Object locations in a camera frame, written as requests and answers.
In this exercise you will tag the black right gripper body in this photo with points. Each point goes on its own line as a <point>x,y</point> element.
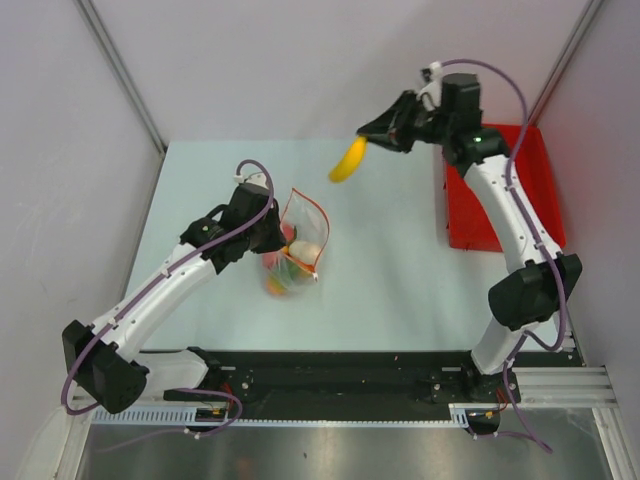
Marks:
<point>423,125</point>

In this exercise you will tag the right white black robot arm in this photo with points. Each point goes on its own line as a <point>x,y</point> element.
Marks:
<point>447,112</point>

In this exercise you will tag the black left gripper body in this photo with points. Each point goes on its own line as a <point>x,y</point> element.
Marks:
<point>266,236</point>

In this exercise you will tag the yellow fake banana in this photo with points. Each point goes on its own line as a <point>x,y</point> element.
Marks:
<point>350,162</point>

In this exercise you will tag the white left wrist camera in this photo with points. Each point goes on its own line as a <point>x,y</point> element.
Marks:
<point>257,179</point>

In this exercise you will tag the aluminium frame rail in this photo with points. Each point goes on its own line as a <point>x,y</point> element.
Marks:
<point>565,387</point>

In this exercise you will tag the white fake radish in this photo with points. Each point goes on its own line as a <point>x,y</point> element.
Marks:
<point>304,251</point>

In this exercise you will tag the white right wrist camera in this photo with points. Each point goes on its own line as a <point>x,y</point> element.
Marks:
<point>430,93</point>

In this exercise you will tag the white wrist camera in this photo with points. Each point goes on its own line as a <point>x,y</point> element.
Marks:
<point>430,93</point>
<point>257,179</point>

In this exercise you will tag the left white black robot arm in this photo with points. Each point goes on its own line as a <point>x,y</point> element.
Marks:
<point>105,359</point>

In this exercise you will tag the clear zip top bag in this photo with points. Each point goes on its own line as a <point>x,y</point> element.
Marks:
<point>306,228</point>

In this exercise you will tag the green orange fake fruit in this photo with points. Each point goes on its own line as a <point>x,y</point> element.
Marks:
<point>292,271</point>

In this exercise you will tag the orange fake pear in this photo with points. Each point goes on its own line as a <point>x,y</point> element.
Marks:
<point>274,287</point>

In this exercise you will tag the orange red fake mango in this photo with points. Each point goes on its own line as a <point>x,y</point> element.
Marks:
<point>270,259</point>

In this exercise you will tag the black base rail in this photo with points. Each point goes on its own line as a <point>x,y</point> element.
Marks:
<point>345,386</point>

